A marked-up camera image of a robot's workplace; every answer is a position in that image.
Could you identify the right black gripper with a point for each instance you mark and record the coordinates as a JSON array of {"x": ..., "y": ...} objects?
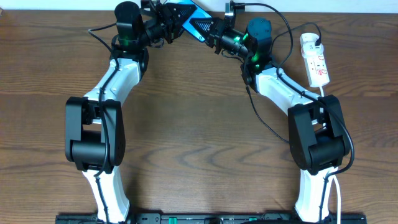
[{"x": 216, "y": 30}]

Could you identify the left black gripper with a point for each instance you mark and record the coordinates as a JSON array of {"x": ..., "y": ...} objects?
[{"x": 168, "y": 28}]

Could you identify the blue Samsung smartphone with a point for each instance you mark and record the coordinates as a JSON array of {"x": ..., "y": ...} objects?
[{"x": 198, "y": 21}]

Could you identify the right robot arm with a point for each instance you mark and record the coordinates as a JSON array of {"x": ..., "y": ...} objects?
[{"x": 319, "y": 141}]

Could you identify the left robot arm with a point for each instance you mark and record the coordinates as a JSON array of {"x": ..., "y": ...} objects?
[{"x": 94, "y": 128}]

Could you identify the white charger plug adapter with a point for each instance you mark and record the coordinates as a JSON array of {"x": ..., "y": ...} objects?
[{"x": 309, "y": 39}]

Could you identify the white power strip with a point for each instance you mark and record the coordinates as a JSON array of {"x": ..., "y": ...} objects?
[{"x": 315, "y": 64}]

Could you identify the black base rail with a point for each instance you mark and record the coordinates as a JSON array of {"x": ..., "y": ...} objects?
[{"x": 156, "y": 218}]

